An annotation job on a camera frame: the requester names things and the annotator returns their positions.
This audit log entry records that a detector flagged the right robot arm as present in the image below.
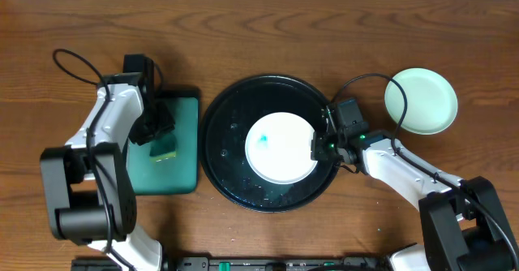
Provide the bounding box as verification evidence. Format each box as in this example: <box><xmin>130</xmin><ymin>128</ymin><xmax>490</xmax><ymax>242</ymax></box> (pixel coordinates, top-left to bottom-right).
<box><xmin>311</xmin><ymin>98</ymin><xmax>518</xmax><ymax>270</ymax></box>

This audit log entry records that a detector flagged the mint plate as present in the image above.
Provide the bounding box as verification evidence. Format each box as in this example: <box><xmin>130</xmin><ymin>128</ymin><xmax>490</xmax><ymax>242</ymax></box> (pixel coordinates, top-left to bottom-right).
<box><xmin>384</xmin><ymin>68</ymin><xmax>458</xmax><ymax>135</ymax></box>

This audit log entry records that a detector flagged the green yellow sponge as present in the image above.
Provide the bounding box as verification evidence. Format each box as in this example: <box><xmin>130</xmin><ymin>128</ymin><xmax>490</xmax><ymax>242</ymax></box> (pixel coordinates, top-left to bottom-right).
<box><xmin>149</xmin><ymin>133</ymin><xmax>177</xmax><ymax>161</ymax></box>

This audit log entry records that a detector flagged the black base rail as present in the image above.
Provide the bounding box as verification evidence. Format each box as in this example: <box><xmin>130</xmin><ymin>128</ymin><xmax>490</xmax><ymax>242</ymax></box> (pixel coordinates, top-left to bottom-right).
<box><xmin>70</xmin><ymin>256</ymin><xmax>392</xmax><ymax>271</ymax></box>

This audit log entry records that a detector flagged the green rectangular sponge tray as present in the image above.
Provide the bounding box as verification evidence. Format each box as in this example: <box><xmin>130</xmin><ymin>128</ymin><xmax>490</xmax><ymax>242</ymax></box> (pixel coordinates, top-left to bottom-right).
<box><xmin>126</xmin><ymin>87</ymin><xmax>200</xmax><ymax>196</ymax></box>

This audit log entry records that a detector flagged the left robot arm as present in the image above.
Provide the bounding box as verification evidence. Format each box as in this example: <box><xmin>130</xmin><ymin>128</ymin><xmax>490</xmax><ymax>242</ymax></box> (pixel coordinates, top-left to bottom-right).
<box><xmin>40</xmin><ymin>54</ymin><xmax>175</xmax><ymax>270</ymax></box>

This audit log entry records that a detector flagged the black round tray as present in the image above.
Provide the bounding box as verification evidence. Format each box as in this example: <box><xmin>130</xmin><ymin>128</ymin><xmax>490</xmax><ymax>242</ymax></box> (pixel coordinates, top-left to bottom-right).
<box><xmin>199</xmin><ymin>75</ymin><xmax>338</xmax><ymax>213</ymax></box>

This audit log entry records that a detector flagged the white plate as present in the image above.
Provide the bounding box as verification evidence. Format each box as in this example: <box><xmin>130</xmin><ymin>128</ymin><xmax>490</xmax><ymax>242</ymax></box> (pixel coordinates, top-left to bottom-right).
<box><xmin>245</xmin><ymin>112</ymin><xmax>317</xmax><ymax>185</ymax></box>

